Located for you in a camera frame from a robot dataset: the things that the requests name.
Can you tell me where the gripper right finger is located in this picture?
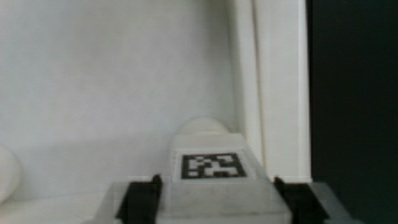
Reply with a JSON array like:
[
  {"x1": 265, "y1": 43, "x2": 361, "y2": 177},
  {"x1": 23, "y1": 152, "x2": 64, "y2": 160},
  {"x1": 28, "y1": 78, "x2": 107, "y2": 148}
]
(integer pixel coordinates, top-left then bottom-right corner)
[{"x1": 274, "y1": 177, "x2": 329, "y2": 224}]

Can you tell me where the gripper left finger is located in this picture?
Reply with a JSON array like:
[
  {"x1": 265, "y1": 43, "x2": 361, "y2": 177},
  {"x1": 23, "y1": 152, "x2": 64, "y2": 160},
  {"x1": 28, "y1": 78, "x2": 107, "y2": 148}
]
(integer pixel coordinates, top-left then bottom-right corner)
[{"x1": 116, "y1": 175, "x2": 164, "y2": 224}]

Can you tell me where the white table leg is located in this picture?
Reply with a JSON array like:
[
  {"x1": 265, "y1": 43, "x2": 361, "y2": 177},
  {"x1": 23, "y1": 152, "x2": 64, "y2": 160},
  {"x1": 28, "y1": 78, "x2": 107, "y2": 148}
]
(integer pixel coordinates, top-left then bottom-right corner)
[{"x1": 156, "y1": 117, "x2": 293, "y2": 224}]

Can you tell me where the white square table top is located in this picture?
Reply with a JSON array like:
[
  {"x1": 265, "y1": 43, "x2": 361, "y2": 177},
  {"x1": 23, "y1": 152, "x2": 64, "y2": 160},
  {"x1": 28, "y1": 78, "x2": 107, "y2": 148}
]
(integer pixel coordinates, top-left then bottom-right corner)
[{"x1": 0, "y1": 0, "x2": 311, "y2": 224}]

